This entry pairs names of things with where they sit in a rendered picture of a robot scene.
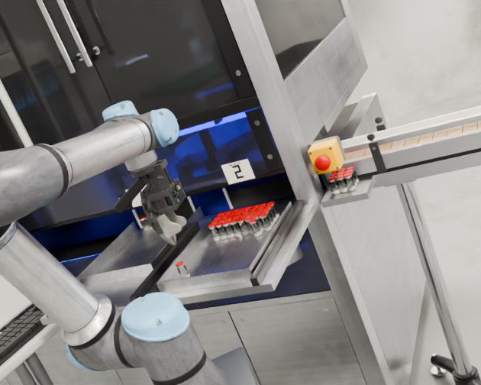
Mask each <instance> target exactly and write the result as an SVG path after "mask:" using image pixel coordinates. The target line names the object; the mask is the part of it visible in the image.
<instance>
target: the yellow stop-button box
mask: <svg viewBox="0 0 481 385"><path fill-rule="evenodd" d="M308 155H309V157H310V160H311V162H312V166H313V168H314V171H315V174H316V175H318V174H322V173H328V172H331V171H335V170H340V169H341V167H342V166H343V164H344V161H345V160H346V157H345V155H344V151H343V148H342V146H341V143H340V140H339V137H338V136H334V137H329V138H325V139H322V140H319V141H314V142H313V143H312V146H311V147H310V148H309V150H308ZM319 155H325V156H327V157H329V159H330V161H331V165H330V166H329V168H328V169H327V170H325V171H321V170H318V169H317V168H316V167H315V160H316V158H317V157H318V156H319Z"/></svg>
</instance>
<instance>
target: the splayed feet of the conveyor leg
mask: <svg viewBox="0 0 481 385"><path fill-rule="evenodd" d="M431 363H432V364H433V365H434V366H433V367H432V368H431V373H432V375H433V376H435V377H442V376H444V375H446V374H447V372H449V373H451V374H452V376H453V379H454V383H455V385H481V379H480V376H479V372H478V370H477V368H476V367H474V366H473V365H471V367H472V369H473V372H472V373H471V375H469V376H467V377H460V376H458V375H457V372H456V370H455V367H454V363H453V361H452V359H450V358H448V357H444V356H441V355H439V354H432V356H431Z"/></svg>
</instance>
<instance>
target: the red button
mask: <svg viewBox="0 0 481 385"><path fill-rule="evenodd" d="M330 165H331V161H330V159H329V157H327V156H325V155H319V156H318V157H317V158H316V160H315V167H316V168H317V169H318V170H321V171H325V170H327V169H328V168H329V166H330Z"/></svg>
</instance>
